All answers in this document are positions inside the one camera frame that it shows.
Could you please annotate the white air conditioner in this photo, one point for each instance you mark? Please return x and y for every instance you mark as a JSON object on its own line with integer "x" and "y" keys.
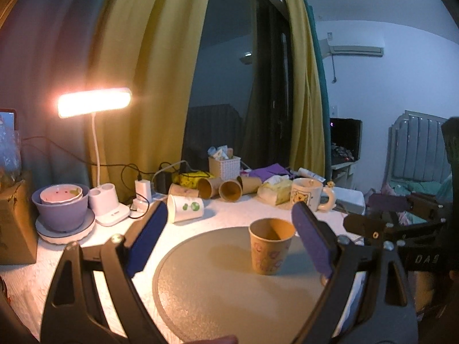
{"x": 355, "y": 48}

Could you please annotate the purple bowl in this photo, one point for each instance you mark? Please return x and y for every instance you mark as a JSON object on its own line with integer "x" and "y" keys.
{"x": 61, "y": 212}

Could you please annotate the grey round mat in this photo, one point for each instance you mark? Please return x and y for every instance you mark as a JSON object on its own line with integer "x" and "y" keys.
{"x": 222, "y": 294}

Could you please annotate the clear plastic bag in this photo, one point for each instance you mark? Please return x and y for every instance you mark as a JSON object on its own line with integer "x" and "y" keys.
{"x": 9, "y": 152}

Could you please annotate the white paper cup green print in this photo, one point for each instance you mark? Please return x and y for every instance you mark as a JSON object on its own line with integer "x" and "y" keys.
{"x": 184, "y": 208}

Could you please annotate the brown printed paper cup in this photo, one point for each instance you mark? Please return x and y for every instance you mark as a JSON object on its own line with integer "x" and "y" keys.
{"x": 269, "y": 249}

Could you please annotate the white cabinet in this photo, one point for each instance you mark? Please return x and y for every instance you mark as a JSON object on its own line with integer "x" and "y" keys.
{"x": 340, "y": 173}

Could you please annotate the pink and white bowl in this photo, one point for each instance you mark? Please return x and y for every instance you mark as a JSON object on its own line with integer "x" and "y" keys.
{"x": 60, "y": 194}

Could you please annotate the black power adapter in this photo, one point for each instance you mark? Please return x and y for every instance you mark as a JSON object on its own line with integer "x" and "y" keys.
{"x": 164, "y": 182}

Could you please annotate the white tube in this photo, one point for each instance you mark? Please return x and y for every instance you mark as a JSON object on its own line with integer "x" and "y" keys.
{"x": 310, "y": 174}

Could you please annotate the dark blurred object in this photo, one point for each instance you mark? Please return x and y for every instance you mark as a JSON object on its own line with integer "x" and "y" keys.
{"x": 451, "y": 150}

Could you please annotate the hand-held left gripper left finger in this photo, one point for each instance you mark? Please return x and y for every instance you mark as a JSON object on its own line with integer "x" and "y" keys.
{"x": 150, "y": 234}

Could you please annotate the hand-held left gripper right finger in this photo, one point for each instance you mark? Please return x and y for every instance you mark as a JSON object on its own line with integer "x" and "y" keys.
{"x": 312, "y": 243}

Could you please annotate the yellow curtain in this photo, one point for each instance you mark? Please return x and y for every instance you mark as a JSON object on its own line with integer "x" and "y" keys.
{"x": 304, "y": 89}

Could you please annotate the grey padded headboard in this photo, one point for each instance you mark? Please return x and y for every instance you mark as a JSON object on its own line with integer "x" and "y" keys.
{"x": 419, "y": 147}

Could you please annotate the white desk lamp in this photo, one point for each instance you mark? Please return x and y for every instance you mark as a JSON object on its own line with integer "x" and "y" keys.
{"x": 94, "y": 102}

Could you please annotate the yellow tissue pack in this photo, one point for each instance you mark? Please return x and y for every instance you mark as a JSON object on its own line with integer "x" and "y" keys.
{"x": 275, "y": 190}

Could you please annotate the black monitor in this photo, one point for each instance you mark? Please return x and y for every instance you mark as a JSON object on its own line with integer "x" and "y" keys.
{"x": 346, "y": 134}

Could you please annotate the white flat box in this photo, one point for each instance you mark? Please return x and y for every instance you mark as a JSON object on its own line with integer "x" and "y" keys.
{"x": 347, "y": 200}

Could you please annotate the plain brown paper cup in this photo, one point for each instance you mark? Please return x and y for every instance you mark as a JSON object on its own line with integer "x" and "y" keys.
{"x": 230, "y": 190}
{"x": 209, "y": 187}
{"x": 252, "y": 183}
{"x": 182, "y": 190}

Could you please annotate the teal blanket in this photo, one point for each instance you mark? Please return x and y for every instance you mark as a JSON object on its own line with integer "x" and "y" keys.
{"x": 421, "y": 187}

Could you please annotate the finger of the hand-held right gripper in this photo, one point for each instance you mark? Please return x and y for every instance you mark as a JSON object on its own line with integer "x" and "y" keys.
{"x": 385, "y": 202}
{"x": 369, "y": 231}

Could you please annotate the yellow pouch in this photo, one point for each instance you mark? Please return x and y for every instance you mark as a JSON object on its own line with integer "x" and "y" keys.
{"x": 190, "y": 179}

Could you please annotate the white woven basket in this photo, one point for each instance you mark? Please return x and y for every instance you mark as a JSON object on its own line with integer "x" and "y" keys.
{"x": 225, "y": 167}

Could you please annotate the cream mug yellow print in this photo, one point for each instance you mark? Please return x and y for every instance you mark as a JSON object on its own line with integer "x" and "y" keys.
{"x": 308, "y": 194}

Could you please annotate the white round plate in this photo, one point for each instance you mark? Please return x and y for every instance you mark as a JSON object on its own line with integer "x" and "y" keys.
{"x": 66, "y": 234}

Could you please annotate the white charger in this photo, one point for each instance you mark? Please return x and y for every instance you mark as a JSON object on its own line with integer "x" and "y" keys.
{"x": 143, "y": 187}

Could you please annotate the purple cloth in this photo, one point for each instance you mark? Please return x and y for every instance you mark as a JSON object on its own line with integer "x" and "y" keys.
{"x": 269, "y": 171}

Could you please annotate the tablet screen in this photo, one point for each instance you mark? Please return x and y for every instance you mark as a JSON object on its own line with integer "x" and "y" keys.
{"x": 7, "y": 119}

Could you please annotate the cardboard box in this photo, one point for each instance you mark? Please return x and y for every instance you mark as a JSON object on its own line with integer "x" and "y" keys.
{"x": 14, "y": 222}

